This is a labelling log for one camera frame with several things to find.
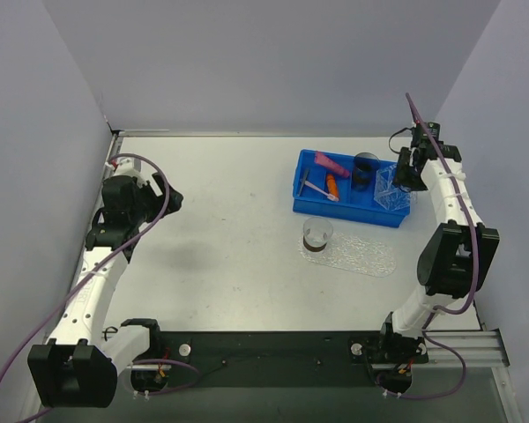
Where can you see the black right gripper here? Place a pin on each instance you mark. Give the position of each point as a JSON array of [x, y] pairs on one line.
[[407, 172]]

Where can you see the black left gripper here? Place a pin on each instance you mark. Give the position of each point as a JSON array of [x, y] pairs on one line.
[[164, 196]]

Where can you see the clear textured acrylic stand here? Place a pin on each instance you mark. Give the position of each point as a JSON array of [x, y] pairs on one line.
[[389, 196]]

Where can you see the blue tinted cup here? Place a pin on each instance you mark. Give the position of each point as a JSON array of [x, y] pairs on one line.
[[365, 165]]

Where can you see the clear cup brown band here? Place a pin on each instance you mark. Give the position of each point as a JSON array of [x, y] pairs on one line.
[[316, 234]]

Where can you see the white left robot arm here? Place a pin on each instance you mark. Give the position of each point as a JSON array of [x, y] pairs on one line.
[[76, 366]]

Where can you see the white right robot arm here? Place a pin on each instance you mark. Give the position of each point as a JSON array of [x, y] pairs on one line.
[[455, 262]]

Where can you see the orange toothpaste tube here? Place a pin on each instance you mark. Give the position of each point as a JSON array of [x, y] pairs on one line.
[[332, 185]]

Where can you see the pink toothbrush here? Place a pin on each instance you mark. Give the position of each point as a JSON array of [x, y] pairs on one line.
[[324, 193]]

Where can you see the pink toothpaste tube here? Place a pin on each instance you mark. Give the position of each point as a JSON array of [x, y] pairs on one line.
[[322, 160]]

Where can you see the clear textured oval tray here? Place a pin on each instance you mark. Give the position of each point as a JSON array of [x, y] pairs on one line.
[[352, 253]]

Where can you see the grey toothbrush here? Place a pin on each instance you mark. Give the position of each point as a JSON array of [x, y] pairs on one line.
[[303, 181]]

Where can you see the blue plastic divided bin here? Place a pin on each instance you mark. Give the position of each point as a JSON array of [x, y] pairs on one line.
[[358, 206]]

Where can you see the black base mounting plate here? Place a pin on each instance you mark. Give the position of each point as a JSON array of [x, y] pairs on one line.
[[275, 359]]

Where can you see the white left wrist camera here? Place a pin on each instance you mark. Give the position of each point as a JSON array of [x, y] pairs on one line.
[[125, 166]]

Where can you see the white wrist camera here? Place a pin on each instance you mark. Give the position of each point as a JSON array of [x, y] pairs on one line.
[[125, 166], [417, 129]]

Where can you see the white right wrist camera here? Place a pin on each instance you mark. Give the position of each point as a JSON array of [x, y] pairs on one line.
[[417, 129]]

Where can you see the aluminium frame rail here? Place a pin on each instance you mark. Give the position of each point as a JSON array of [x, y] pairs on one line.
[[478, 348]]

